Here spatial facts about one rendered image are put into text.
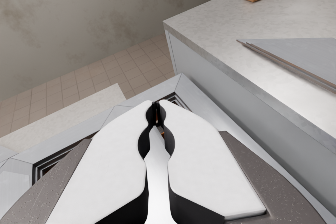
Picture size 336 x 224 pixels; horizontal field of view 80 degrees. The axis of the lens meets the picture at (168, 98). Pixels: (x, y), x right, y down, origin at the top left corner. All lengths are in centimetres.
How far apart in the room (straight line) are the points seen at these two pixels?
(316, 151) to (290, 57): 25
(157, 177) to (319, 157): 41
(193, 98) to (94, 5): 231
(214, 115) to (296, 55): 31
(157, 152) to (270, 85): 39
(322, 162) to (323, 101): 14
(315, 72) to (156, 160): 50
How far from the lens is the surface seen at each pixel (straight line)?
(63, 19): 294
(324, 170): 61
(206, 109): 77
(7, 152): 119
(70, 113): 120
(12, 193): 90
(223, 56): 69
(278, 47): 69
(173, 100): 87
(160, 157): 68
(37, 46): 306
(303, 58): 66
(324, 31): 84
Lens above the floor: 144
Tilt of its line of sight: 43 degrees down
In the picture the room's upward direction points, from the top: 16 degrees counter-clockwise
